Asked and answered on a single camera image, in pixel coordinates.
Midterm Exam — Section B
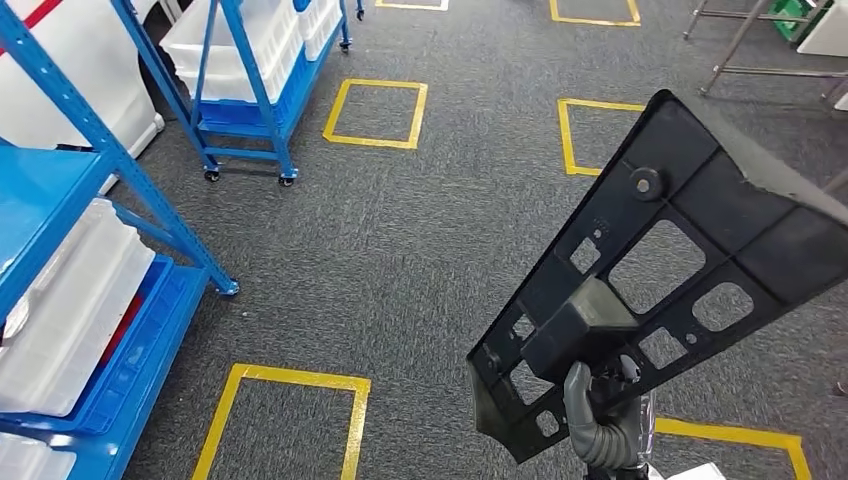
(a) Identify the blue metal shelf rack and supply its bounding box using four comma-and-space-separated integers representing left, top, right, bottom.
0, 0, 240, 480

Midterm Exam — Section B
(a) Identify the yellow floor tape square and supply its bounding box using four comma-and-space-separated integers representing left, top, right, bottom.
374, 0, 450, 13
192, 362, 372, 480
322, 78, 429, 151
549, 0, 643, 28

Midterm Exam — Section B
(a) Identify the green plastic crate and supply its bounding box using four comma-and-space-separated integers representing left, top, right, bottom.
768, 0, 817, 42

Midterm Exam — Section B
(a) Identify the red barrier belt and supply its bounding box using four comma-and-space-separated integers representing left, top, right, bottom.
0, 0, 66, 58

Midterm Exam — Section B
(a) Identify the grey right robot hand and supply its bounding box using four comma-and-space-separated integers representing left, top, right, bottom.
563, 354, 657, 460

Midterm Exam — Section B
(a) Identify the blue wheeled shelf rack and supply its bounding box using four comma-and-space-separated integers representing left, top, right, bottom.
109, 0, 366, 188

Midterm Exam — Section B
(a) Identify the steel side table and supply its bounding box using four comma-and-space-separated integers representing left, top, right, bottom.
682, 0, 848, 101

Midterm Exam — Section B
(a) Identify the black plastic plate frame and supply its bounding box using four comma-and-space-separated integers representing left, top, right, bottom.
465, 89, 848, 465

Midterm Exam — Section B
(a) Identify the blue plastic crate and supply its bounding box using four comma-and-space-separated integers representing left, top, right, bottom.
0, 254, 175, 437
192, 19, 347, 132

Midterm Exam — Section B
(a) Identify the white car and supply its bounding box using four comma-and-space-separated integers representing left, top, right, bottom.
0, 0, 193, 195

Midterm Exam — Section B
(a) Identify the red item in crate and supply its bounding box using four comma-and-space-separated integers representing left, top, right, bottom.
99, 294, 146, 367

